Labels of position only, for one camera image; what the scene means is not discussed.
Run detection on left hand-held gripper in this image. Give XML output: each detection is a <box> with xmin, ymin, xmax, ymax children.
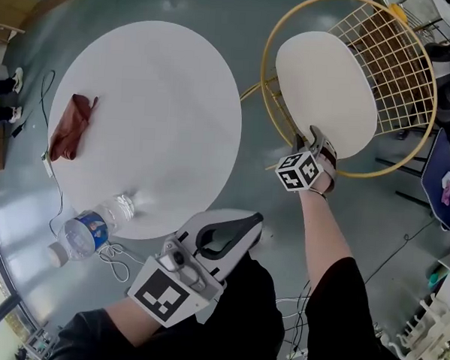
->
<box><xmin>125</xmin><ymin>203</ymin><xmax>264</xmax><ymax>333</ymax></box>

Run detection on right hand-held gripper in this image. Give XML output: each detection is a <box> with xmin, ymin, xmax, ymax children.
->
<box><xmin>273</xmin><ymin>123</ymin><xmax>329</xmax><ymax>196</ymax></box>

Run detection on gold wire chair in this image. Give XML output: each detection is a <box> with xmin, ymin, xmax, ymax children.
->
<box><xmin>235</xmin><ymin>0</ymin><xmax>444</xmax><ymax>184</ymax></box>

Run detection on person's right forearm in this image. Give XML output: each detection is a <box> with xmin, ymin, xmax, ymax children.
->
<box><xmin>294</xmin><ymin>189</ymin><xmax>361</xmax><ymax>286</ymax></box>

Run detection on person's left forearm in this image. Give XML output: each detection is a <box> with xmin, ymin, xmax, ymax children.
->
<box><xmin>101</xmin><ymin>294</ymin><xmax>175</xmax><ymax>349</ymax></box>

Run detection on person's right hand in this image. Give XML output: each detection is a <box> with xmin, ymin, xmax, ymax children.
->
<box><xmin>310</xmin><ymin>141</ymin><xmax>340</xmax><ymax>194</ymax></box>

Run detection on person's black shirt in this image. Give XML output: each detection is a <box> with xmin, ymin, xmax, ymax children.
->
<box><xmin>44</xmin><ymin>240</ymin><xmax>410</xmax><ymax>360</ymax></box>

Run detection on brown woven mat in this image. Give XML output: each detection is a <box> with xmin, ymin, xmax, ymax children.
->
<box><xmin>354</xmin><ymin>11</ymin><xmax>438</xmax><ymax>126</ymax></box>

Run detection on clear plastic water bottle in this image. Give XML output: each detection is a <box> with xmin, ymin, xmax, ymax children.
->
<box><xmin>46</xmin><ymin>189</ymin><xmax>137</xmax><ymax>274</ymax></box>

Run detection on teal small item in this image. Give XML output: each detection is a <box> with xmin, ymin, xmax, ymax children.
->
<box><xmin>427</xmin><ymin>270</ymin><xmax>449</xmax><ymax>290</ymax></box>

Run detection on brown crumpled cloth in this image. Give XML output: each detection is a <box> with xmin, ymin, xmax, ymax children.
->
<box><xmin>47</xmin><ymin>91</ymin><xmax>100</xmax><ymax>166</ymax></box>

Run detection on small white adapter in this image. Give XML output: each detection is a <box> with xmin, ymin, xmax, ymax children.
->
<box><xmin>39</xmin><ymin>151</ymin><xmax>56</xmax><ymax>180</ymax></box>

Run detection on white plastic rack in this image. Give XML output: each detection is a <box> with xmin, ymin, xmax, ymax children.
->
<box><xmin>385</xmin><ymin>289</ymin><xmax>450</xmax><ymax>360</ymax></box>

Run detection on white floor cables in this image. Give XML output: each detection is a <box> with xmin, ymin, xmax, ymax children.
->
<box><xmin>272</xmin><ymin>279</ymin><xmax>313</xmax><ymax>355</ymax></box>

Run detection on white coiled cable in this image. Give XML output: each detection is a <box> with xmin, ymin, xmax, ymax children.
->
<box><xmin>95</xmin><ymin>241</ymin><xmax>149</xmax><ymax>286</ymax></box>

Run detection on black floor cable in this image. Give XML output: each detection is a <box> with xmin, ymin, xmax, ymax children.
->
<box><xmin>363</xmin><ymin>212</ymin><xmax>439</xmax><ymax>289</ymax></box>

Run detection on thin black cable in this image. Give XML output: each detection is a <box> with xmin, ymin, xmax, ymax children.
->
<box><xmin>31</xmin><ymin>68</ymin><xmax>72</xmax><ymax>244</ymax></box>

